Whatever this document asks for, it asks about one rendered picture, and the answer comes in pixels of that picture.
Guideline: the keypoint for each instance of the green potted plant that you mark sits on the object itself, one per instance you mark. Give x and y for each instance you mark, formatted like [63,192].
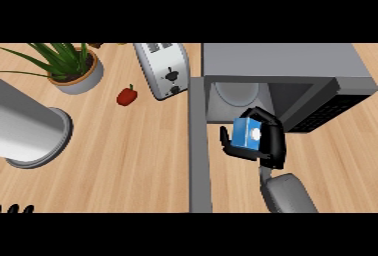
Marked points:
[68,66]

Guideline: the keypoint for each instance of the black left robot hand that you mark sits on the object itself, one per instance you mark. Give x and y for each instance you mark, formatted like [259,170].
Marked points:
[17,209]

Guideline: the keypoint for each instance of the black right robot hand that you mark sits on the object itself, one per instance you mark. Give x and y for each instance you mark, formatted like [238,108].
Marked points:
[275,143]

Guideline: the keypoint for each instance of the blue milk carton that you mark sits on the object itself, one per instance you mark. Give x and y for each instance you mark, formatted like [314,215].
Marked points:
[246,134]

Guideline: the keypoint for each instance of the grey microwave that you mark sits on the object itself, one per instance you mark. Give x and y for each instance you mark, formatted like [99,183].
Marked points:
[296,83]

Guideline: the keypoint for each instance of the red bell pepper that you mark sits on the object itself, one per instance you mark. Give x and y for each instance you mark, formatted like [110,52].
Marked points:
[126,96]

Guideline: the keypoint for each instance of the silver toaster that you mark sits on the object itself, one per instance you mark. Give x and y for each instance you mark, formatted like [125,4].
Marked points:
[166,70]

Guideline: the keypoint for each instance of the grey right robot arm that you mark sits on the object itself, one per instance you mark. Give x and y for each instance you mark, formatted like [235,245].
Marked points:
[288,195]

